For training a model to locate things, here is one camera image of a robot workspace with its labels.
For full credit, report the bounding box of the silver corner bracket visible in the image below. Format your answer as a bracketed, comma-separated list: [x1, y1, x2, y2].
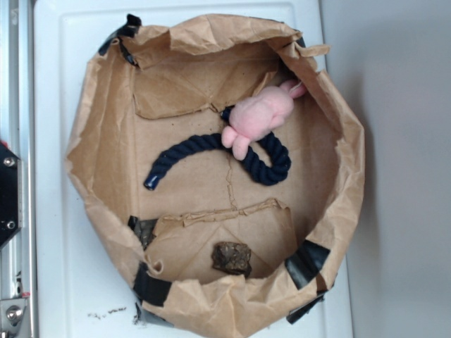
[1, 298, 31, 337]

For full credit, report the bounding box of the pink plush bunny toy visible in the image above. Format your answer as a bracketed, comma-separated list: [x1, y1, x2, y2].
[221, 80, 307, 161]

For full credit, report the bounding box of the brown rough rock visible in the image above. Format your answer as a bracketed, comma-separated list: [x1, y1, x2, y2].
[211, 242, 252, 278]

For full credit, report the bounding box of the brown paper bag bin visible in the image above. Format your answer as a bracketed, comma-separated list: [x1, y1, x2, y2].
[65, 14, 365, 337]

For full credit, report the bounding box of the white plastic tray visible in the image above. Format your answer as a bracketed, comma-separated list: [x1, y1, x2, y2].
[34, 1, 323, 337]

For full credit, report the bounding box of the dark blue twisted rope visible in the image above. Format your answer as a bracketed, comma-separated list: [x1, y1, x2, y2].
[142, 106, 292, 191]

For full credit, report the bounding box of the black mounting plate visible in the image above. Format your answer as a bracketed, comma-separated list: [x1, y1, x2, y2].
[0, 141, 22, 249]

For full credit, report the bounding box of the aluminium frame rail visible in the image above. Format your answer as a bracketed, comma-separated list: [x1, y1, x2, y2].
[1, 1, 39, 337]

